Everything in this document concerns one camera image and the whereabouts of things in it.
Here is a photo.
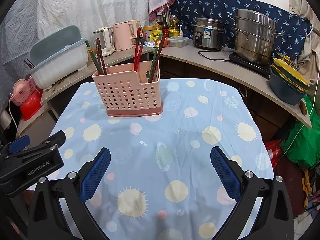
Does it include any green chopstick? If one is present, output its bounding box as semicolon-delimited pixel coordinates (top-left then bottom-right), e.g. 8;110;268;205
148;34;162;83
85;40;104;75

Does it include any person's left hand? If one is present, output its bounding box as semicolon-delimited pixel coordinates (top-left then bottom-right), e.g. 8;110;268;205
7;189;36;235

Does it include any red plastic basin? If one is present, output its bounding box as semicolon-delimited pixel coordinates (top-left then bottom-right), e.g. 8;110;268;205
20;89;43;121

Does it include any pink small basket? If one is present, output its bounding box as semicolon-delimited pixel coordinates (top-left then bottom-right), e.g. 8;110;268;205
11;77;37;106

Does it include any red printed bag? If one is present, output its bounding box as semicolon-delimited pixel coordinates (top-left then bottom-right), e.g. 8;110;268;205
265;139;283;168

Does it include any green plastic bag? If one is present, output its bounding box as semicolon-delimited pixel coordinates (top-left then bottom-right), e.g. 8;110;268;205
280;110;320;168

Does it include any white dish drainer teal lid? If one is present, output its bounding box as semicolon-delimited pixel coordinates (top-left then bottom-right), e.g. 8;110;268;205
29;25;88;90

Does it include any brown chopstick in holder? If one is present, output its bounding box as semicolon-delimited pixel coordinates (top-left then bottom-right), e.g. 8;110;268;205
95;40;104;75
96;38;107;75

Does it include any pink perforated utensil holder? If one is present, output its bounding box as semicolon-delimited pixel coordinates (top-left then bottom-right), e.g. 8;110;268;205
92;61;163;118

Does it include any blue polka dot tablecloth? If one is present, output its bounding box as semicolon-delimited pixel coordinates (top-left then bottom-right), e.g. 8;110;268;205
49;79;273;239

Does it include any white glass electric kettle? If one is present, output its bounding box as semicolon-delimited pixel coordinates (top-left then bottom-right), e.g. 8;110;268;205
93;27;116;57

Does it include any green chopstick in holder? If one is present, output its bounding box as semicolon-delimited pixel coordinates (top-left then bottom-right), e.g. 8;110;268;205
148;34;162;83

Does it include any pink electric kettle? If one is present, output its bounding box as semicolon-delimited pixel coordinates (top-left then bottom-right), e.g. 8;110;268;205
112;20;137;51

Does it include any dark red chopstick in holder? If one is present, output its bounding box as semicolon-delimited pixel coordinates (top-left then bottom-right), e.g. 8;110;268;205
152;35;166;81

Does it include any blue wet wipes pack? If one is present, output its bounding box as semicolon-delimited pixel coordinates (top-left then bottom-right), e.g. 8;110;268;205
144;41;156;48

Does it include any stack of yellow green bowls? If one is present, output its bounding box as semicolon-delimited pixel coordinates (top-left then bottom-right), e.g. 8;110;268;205
269;56;310;106

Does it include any white plastic sheet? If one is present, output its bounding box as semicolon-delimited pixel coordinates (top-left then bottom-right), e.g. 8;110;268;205
1;0;149;101

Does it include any curved countertop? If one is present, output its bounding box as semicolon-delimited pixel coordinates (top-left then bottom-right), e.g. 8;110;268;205
161;40;312;129

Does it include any yellow seasoning bag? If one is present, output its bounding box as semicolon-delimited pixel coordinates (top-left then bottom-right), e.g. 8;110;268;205
150;29;162;42

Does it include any black induction cooktop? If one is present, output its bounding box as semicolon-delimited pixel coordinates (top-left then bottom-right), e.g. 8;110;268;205
228;52;270;79

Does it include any dark soy sauce bottle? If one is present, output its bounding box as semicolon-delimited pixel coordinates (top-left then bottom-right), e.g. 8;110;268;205
162;14;169;38

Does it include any clear food container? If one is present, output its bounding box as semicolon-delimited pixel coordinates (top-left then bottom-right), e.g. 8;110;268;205
167;36;189;48

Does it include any yellow oil bottle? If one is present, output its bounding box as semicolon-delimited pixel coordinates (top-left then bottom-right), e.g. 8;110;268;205
168;15;180;37

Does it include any silver rice cooker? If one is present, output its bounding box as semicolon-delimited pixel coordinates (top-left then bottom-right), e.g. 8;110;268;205
193;17;225;50

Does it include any stainless steel steamer pot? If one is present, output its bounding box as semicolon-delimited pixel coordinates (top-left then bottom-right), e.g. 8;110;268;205
232;9;282;66

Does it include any navy floral cloth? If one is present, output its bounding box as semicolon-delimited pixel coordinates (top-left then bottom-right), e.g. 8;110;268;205
170;0;312;61

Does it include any black power cable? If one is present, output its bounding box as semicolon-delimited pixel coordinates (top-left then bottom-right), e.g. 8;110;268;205
198;43;233;62

